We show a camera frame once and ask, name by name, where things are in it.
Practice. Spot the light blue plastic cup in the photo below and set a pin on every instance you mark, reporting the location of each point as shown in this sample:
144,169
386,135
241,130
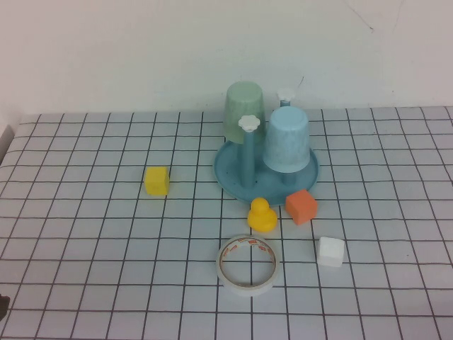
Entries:
286,141

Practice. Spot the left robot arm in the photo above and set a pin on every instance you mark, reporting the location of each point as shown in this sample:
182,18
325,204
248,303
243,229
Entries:
3,302

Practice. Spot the blue cup stand white caps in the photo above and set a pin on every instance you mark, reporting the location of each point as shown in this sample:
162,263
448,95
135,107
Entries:
230,170

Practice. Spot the light green plastic cup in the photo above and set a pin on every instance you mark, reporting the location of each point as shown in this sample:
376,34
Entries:
244,106

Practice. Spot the yellow rubber duck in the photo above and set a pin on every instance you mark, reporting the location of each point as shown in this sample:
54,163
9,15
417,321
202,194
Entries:
262,217

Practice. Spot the yellow foam cube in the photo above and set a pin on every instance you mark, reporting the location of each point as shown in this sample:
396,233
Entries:
156,181

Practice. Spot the orange foam cube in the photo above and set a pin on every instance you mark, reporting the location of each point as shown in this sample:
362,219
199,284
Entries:
301,207

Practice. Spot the white tape roll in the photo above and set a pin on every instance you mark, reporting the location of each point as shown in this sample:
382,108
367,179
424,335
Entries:
247,290

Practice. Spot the white foam cube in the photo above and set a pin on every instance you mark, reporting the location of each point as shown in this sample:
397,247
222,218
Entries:
330,252

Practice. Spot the white grid-pattern table cover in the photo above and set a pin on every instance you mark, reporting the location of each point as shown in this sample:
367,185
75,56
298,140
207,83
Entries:
106,248

